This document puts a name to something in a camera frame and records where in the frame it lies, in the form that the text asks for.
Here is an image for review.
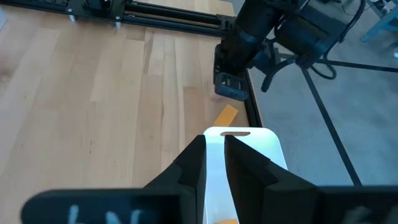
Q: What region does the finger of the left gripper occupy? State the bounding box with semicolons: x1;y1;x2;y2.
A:
213;72;250;101

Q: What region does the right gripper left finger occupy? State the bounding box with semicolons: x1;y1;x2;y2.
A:
21;134;208;224

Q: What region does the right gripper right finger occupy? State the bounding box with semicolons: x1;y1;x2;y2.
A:
223;134;398;224

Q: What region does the white plastic bin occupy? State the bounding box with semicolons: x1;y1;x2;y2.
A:
202;126;289;224

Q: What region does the grey metal stand leg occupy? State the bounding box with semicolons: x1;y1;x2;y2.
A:
359;0;398;60

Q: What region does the black table frame rail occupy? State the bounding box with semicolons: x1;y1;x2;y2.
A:
0;0;238;26
243;68;264;128
0;2;233;37

